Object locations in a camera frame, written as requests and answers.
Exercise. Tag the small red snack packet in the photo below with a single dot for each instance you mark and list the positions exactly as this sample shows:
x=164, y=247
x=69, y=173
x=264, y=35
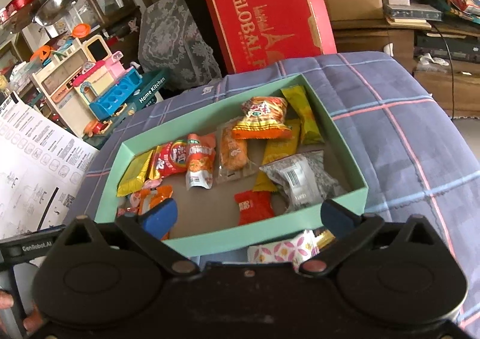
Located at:
x=253, y=207

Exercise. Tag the metal bowl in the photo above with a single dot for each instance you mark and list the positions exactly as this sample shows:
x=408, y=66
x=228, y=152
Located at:
x=56, y=5

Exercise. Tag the small gold candy packet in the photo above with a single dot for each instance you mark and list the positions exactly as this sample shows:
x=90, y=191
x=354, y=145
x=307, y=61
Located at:
x=324, y=237

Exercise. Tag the orange red snack packet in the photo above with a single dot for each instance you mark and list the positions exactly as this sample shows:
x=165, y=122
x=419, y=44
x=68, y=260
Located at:
x=262, y=117

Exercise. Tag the person's left hand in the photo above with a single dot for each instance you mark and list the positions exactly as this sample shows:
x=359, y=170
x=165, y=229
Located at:
x=7, y=299

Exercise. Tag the stack of books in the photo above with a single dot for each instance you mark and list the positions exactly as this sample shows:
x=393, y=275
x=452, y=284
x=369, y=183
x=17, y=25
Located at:
x=408, y=10

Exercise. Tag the red rainbow candy packet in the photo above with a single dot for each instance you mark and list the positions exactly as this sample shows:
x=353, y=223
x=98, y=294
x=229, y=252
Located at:
x=170, y=160

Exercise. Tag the white pink floral snack packet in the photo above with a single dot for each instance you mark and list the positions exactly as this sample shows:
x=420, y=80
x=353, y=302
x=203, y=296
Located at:
x=277, y=252

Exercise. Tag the wooden cabinet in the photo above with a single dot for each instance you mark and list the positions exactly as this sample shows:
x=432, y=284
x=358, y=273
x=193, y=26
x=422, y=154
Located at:
x=375, y=38

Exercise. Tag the black electronic device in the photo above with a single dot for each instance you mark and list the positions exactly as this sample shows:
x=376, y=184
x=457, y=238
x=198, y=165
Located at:
x=446, y=44

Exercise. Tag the red gift box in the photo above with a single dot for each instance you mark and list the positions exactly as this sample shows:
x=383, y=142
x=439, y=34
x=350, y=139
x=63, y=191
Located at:
x=262, y=16

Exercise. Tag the yellow foil snack packet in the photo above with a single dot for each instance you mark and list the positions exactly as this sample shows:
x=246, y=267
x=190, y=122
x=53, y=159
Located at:
x=133, y=174

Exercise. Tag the toy kitchen set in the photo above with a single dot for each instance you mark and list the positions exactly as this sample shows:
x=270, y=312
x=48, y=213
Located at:
x=93, y=83

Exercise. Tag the silver grey foil packet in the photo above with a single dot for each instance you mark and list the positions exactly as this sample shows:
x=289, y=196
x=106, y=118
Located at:
x=300, y=177

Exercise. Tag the clear packet of orange snack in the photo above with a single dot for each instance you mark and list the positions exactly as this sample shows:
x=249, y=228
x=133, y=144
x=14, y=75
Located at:
x=232, y=153

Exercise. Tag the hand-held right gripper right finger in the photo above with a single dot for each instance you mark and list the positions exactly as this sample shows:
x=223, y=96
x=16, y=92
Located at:
x=335, y=217

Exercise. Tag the grey lace cloth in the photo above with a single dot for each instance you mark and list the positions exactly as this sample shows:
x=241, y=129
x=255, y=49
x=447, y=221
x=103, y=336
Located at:
x=176, y=42

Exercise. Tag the orange packet with silver seam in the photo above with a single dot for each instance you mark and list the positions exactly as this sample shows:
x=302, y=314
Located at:
x=153, y=198

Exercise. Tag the long yellow snack packet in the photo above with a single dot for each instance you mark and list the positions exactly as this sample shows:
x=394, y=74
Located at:
x=277, y=151

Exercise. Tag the red and white snack packet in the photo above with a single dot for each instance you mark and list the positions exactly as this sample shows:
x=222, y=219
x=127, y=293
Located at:
x=200, y=162

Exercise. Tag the white instruction sheet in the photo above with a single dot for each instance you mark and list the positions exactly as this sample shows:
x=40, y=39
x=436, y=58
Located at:
x=37, y=166

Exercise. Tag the green cardboard box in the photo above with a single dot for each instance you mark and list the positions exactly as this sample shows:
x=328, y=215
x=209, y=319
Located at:
x=243, y=234

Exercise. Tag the small pink candy packet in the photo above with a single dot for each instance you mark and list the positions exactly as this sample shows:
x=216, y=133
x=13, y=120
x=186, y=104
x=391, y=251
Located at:
x=131, y=201

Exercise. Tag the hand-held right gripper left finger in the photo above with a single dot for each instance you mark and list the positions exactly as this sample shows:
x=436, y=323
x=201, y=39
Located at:
x=161, y=217

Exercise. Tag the yellow green snack packet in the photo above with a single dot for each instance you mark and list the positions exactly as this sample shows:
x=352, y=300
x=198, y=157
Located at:
x=303, y=113

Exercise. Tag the toy kitchen box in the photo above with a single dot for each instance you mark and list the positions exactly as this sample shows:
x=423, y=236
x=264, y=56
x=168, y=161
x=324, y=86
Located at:
x=150, y=89

